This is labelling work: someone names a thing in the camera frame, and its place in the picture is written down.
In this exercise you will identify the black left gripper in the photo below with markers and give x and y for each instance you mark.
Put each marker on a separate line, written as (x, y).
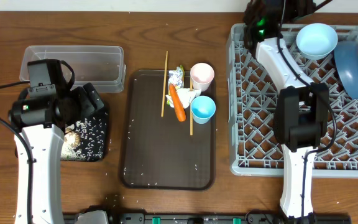
(91, 106)

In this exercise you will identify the pile of white rice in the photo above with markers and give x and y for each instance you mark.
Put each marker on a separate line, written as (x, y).
(93, 132)

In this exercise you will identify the brown dried mushroom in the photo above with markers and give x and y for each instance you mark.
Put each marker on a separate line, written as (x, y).
(72, 140)

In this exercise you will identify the foil snack wrapper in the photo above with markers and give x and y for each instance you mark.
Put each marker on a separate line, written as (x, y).
(176, 77)

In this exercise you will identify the orange carrot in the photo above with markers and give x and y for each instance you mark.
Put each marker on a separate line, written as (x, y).
(179, 110)

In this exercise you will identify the white paper napkin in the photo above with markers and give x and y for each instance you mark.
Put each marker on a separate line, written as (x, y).
(186, 96)

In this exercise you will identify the light blue plastic bowl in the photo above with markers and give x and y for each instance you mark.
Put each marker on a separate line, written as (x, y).
(316, 41)

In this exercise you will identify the dark blue plate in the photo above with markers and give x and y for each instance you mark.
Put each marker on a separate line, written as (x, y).
(346, 60)

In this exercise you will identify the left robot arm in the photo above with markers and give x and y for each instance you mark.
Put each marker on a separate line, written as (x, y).
(39, 118)

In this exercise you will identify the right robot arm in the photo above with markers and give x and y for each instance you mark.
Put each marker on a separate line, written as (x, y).
(301, 113)

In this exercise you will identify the black waste bin tray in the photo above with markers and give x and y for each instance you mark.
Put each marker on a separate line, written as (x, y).
(85, 139)

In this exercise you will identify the grey plastic dishwasher rack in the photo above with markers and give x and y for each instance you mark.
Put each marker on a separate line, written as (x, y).
(253, 150)

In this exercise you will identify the clear plastic bin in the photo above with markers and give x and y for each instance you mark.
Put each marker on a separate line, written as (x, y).
(101, 65)

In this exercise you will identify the wooden chopstick left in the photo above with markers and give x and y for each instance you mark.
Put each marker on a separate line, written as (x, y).
(164, 84)

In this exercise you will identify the wooden chopstick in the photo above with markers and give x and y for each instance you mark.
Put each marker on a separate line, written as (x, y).
(191, 115)
(164, 84)

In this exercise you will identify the dark brown serving tray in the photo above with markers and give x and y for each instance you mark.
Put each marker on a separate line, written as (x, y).
(158, 151)

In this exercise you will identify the wooden chopstick right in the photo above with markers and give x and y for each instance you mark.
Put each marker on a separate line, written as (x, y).
(191, 115)

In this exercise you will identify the light blue plastic cup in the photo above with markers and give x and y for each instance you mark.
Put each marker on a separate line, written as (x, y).
(203, 108)

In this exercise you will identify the pink plastic cup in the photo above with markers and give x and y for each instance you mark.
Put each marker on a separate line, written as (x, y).
(201, 74)

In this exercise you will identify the black rail with green clips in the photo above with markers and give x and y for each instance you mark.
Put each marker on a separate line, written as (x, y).
(98, 214)

